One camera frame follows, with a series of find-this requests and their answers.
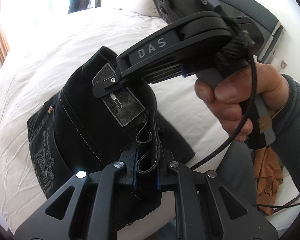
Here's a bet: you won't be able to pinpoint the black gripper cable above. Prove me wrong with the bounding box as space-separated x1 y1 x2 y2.
189 7 300 209

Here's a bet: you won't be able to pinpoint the grey upholstered headboard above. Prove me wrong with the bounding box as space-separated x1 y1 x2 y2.
218 0 285 63

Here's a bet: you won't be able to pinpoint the person's right hand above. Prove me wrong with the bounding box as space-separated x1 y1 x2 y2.
194 63 289 135

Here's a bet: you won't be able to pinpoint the white rolled duvet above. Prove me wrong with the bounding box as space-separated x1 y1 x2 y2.
133 0 161 18

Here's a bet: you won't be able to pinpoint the orange cloth on floor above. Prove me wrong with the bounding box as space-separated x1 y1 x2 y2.
254 146 283 206

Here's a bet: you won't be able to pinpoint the dark grey sleeve forearm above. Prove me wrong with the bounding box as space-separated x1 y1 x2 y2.
271 74 300 192

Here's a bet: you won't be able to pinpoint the black denim pants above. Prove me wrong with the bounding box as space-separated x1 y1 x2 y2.
27 47 194 228

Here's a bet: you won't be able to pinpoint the white bed sheet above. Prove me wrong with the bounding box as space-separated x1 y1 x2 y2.
0 8 228 233

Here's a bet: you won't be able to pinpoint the lower white wall socket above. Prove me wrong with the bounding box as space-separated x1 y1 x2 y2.
280 60 287 69

